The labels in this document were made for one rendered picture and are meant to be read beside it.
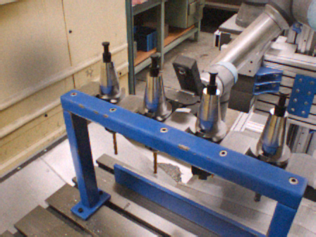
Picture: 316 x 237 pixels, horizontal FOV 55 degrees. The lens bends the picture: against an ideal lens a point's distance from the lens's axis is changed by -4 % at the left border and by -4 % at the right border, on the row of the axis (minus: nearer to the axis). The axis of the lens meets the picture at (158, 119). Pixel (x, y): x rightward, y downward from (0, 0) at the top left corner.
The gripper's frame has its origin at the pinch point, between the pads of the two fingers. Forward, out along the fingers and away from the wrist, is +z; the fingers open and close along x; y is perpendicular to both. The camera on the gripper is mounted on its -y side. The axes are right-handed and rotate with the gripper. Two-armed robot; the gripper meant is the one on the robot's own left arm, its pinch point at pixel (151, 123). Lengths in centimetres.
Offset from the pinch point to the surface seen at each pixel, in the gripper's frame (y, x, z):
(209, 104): -8.1, -11.5, 0.6
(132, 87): 29, 49, -55
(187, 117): -2.2, -6.2, -2.7
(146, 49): 85, 163, -221
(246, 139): -2.2, -17.6, -2.5
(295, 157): -2.2, -25.9, -2.4
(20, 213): 39, 38, 13
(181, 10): 53, 158, -283
